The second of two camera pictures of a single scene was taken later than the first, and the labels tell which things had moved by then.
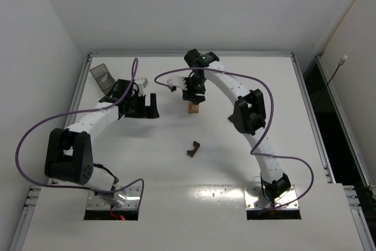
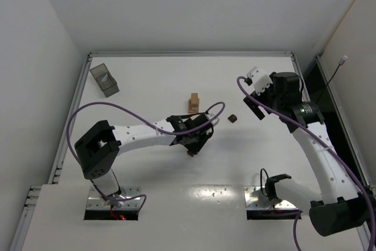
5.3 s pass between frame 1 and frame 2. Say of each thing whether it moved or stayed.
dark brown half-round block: stayed
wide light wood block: moved
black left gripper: moved
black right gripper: moved
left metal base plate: stayed
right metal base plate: stayed
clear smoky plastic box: stayed
